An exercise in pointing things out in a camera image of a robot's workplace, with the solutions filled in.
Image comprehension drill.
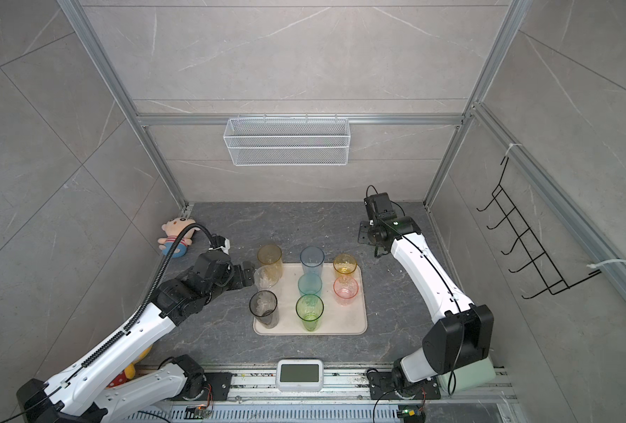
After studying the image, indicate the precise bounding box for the clear transparent glass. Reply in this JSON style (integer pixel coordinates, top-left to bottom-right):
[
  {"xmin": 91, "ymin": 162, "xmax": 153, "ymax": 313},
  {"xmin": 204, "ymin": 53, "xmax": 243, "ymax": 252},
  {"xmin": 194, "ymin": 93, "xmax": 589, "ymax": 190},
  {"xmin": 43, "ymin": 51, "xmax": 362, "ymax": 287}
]
[{"xmin": 254, "ymin": 264, "xmax": 282, "ymax": 290}]

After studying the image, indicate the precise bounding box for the short yellow glass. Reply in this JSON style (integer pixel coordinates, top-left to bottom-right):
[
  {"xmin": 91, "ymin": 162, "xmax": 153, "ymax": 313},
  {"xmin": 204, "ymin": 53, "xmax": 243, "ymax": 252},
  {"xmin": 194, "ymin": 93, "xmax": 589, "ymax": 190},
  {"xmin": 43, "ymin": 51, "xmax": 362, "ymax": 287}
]
[{"xmin": 333, "ymin": 253, "xmax": 358, "ymax": 278}]

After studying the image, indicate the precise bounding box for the tall amber yellow glass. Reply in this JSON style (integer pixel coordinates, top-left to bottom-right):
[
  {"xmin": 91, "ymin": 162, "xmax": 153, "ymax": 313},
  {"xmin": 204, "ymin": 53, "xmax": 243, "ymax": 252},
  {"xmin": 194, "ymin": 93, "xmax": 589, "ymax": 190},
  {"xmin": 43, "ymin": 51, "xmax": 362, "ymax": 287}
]
[{"xmin": 258, "ymin": 244, "xmax": 283, "ymax": 282}]

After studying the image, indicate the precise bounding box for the dark grey smoked glass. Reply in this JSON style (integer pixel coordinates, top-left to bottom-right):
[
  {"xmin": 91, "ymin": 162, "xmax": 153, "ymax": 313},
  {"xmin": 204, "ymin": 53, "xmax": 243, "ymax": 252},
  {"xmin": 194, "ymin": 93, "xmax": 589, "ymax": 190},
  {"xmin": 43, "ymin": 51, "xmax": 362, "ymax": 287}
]
[{"xmin": 249, "ymin": 290, "xmax": 279, "ymax": 329}]

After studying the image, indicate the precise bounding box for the pink glass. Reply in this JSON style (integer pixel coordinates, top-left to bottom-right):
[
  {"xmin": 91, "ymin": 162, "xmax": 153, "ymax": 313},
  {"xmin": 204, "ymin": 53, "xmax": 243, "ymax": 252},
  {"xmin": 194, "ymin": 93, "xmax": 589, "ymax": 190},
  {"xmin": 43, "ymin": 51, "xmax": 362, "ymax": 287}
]
[{"xmin": 333, "ymin": 276, "xmax": 360, "ymax": 306}]

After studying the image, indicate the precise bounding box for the blue glass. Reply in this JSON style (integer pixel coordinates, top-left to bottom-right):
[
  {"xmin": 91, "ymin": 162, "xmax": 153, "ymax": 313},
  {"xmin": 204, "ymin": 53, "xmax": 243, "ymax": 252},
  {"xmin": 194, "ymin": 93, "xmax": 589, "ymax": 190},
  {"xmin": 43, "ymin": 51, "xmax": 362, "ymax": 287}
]
[{"xmin": 300, "ymin": 246, "xmax": 325, "ymax": 277}]

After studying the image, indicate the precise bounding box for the teal glass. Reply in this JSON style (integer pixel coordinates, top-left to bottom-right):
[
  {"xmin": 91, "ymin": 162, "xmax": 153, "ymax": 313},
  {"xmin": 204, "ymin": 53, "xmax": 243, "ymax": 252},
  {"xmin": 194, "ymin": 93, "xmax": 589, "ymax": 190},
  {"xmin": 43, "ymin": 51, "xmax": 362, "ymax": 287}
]
[{"xmin": 297, "ymin": 273, "xmax": 323, "ymax": 296}]

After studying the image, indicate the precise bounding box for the tall green glass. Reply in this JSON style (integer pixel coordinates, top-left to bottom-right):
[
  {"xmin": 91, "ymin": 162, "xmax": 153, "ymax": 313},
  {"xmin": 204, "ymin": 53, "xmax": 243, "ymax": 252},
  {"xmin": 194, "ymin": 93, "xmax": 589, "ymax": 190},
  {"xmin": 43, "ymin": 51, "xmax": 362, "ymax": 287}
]
[{"xmin": 295, "ymin": 294, "xmax": 324, "ymax": 331}]

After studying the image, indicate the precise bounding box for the beige plastic tray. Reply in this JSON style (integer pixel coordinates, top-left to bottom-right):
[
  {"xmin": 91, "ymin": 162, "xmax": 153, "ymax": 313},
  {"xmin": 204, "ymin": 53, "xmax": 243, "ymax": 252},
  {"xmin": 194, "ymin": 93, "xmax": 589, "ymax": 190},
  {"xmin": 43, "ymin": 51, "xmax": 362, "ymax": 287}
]
[{"xmin": 252, "ymin": 263, "xmax": 367, "ymax": 336}]

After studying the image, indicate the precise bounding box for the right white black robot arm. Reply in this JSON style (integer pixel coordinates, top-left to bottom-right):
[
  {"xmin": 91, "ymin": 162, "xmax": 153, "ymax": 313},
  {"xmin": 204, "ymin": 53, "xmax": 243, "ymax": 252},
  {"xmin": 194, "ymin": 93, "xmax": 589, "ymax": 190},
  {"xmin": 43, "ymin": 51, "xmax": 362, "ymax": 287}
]
[{"xmin": 358, "ymin": 192, "xmax": 494, "ymax": 397}]

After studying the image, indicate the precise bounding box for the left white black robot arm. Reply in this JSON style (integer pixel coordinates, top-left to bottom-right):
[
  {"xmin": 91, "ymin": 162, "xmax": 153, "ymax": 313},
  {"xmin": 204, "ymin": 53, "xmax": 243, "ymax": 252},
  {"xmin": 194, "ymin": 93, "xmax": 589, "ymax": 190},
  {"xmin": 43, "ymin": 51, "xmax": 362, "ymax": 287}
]
[{"xmin": 17, "ymin": 250, "xmax": 255, "ymax": 422}]

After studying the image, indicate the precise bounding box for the pink bear plush toy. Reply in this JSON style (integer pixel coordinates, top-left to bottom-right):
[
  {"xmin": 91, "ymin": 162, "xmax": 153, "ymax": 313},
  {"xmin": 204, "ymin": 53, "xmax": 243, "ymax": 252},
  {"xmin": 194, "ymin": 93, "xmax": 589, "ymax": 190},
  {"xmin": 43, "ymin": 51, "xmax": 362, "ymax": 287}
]
[{"xmin": 158, "ymin": 218, "xmax": 198, "ymax": 258}]

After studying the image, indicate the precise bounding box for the yellow plush toy red dress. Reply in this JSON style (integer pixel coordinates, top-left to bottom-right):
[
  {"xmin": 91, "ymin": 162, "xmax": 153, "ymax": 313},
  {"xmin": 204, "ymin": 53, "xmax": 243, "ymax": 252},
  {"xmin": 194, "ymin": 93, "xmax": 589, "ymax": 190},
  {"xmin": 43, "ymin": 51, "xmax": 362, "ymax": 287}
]
[{"xmin": 108, "ymin": 347, "xmax": 152, "ymax": 389}]

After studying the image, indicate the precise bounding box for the white digital timer display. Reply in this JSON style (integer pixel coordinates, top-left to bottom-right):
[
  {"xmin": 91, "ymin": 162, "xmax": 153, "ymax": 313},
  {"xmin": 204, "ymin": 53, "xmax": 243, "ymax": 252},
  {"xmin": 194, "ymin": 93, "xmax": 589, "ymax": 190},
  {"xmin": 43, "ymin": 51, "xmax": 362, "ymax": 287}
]
[{"xmin": 276, "ymin": 359, "xmax": 323, "ymax": 392}]

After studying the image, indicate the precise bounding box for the small circuit board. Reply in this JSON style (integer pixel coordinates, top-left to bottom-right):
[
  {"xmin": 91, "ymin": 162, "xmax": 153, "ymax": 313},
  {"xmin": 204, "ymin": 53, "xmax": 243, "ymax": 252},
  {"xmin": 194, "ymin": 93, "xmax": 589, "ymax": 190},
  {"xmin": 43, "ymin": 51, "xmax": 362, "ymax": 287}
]
[{"xmin": 184, "ymin": 405, "xmax": 213, "ymax": 419}]

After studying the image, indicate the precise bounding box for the mint green box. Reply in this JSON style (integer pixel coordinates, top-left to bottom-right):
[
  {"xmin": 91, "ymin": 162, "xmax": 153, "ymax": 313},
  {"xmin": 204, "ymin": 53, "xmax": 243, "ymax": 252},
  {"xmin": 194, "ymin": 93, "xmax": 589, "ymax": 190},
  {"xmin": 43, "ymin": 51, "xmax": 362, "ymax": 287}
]
[{"xmin": 437, "ymin": 357, "xmax": 496, "ymax": 396}]

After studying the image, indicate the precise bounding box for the green yellow connector board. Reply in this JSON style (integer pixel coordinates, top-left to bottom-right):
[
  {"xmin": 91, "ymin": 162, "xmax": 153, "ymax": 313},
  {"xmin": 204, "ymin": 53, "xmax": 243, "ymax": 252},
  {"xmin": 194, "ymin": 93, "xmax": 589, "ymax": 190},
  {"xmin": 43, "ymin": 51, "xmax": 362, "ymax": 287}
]
[{"xmin": 397, "ymin": 405, "xmax": 426, "ymax": 423}]

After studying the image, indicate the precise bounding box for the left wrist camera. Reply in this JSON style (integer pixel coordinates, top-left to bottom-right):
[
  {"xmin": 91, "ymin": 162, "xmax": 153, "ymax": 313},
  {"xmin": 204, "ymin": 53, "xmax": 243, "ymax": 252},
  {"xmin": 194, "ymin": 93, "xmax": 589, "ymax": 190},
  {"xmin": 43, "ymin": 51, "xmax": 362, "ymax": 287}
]
[{"xmin": 210, "ymin": 234, "xmax": 230, "ymax": 254}]

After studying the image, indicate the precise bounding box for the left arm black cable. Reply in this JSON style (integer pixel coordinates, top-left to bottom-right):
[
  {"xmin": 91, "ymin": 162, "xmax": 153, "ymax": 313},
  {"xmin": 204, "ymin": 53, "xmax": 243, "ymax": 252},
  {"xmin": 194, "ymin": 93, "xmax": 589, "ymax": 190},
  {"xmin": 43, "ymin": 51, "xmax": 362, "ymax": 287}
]
[{"xmin": 79, "ymin": 223, "xmax": 216, "ymax": 368}]

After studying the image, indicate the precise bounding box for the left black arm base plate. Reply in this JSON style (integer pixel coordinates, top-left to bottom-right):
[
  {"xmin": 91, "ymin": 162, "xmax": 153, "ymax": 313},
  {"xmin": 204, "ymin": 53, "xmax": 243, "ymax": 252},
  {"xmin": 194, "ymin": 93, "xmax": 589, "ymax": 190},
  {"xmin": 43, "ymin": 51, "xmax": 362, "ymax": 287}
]
[{"xmin": 182, "ymin": 372, "xmax": 233, "ymax": 402}]

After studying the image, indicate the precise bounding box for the white wire mesh basket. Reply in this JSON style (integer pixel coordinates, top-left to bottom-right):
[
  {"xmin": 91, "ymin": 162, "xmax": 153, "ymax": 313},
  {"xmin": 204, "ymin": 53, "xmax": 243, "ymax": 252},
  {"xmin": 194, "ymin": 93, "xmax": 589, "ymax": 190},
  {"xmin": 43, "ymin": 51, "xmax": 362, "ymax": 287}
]
[{"xmin": 223, "ymin": 117, "xmax": 352, "ymax": 167}]

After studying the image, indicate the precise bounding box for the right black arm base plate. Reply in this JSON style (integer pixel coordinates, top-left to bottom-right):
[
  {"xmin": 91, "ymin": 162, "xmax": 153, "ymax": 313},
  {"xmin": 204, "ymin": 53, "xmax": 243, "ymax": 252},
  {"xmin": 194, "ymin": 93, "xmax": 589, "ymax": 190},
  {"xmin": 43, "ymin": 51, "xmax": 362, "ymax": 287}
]
[{"xmin": 365, "ymin": 368, "xmax": 441, "ymax": 401}]

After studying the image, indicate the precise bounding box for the black wire hook rack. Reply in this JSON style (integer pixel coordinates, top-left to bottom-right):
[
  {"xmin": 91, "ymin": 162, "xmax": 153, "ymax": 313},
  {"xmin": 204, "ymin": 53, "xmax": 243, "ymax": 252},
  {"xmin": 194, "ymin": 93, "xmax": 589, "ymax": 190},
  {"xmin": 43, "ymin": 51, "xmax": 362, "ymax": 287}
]
[{"xmin": 476, "ymin": 157, "xmax": 603, "ymax": 301}]

